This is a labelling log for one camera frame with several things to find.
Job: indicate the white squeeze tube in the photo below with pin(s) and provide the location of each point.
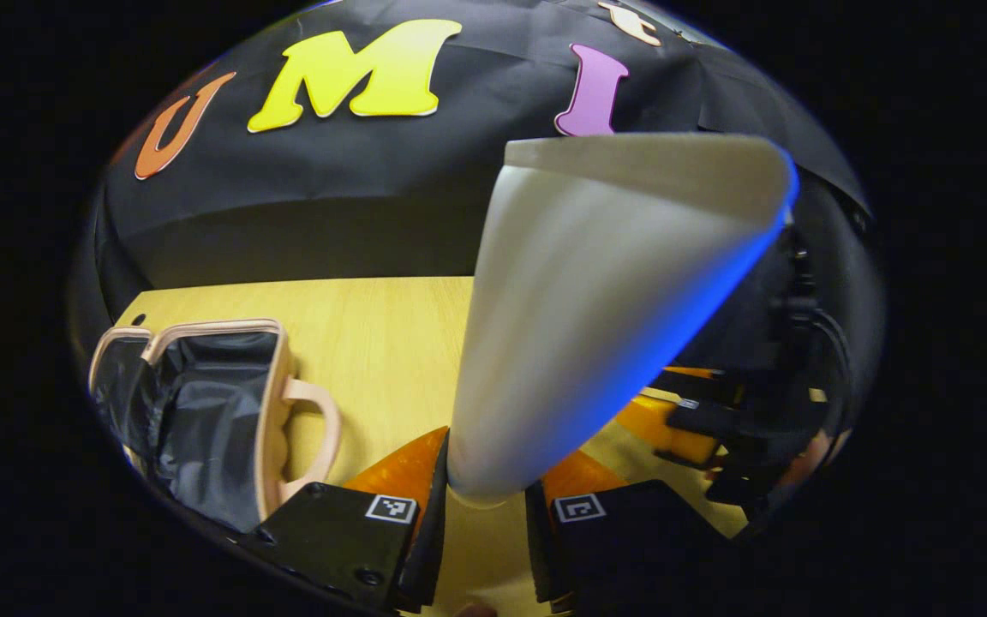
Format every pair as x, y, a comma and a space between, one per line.
596, 300

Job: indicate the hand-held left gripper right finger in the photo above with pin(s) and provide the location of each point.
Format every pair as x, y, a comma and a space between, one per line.
536, 548

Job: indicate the black backdrop cloth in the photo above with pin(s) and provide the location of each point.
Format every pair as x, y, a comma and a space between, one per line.
331, 197

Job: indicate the beige pink suitcase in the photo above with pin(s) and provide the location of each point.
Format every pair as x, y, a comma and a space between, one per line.
211, 411

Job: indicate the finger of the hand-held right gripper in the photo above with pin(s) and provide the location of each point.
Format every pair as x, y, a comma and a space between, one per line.
699, 420
699, 381

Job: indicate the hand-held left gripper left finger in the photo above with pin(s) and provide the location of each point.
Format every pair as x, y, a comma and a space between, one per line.
433, 531

